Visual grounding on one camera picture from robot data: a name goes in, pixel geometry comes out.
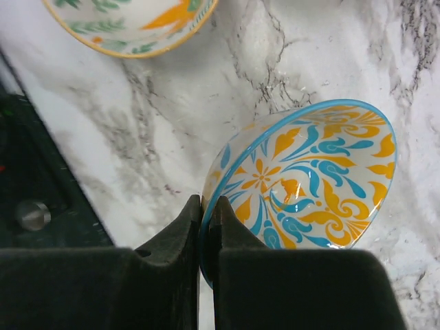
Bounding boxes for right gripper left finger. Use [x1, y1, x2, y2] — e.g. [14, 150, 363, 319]
[1, 195, 201, 329]

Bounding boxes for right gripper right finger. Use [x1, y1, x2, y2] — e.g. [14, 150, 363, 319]
[210, 197, 406, 329]

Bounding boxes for blue orange ornate bowl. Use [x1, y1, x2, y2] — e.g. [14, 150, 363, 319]
[199, 99, 397, 283]

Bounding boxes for floral orange green bowl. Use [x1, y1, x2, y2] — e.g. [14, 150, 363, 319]
[43, 0, 218, 58]

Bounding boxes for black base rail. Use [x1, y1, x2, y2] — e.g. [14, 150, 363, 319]
[1, 56, 113, 249]

